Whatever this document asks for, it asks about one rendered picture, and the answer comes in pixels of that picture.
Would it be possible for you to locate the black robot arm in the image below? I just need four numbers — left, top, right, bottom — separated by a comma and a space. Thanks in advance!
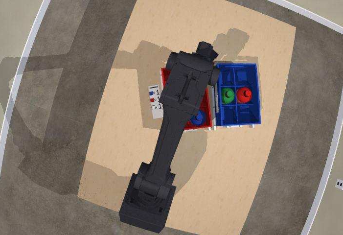
128, 41, 221, 215

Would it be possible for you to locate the white paper pick list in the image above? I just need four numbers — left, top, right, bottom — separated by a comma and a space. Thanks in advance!
148, 85, 163, 119

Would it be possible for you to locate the blue plastic crate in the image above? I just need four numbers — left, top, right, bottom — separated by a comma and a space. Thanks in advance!
214, 63, 261, 126

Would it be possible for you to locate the red crate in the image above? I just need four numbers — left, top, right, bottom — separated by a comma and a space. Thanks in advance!
161, 68, 212, 130

